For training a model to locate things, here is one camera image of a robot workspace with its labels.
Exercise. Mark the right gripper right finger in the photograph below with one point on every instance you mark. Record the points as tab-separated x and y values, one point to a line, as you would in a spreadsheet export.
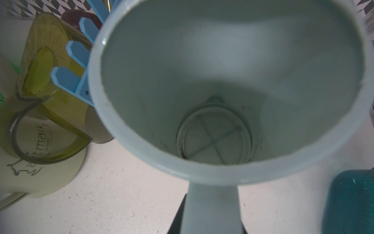
244	230

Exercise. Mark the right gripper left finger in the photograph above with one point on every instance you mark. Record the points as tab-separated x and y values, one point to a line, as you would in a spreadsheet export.
177	221

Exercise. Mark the teal transparent watering can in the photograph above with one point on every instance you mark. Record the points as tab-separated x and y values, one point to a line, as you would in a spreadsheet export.
350	204

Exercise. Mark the light blue watering can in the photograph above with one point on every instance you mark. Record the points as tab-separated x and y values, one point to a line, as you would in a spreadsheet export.
229	93

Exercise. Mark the cream watering can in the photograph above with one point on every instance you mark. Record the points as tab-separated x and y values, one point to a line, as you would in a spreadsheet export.
29	175

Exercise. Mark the blue white slatted shelf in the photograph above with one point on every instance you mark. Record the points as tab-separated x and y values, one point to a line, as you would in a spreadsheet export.
63	77

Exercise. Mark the olive transparent watering can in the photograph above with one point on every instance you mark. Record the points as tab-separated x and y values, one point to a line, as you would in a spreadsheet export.
35	91

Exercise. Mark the clear bowl with plum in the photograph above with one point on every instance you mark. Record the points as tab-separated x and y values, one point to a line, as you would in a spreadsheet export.
73	17

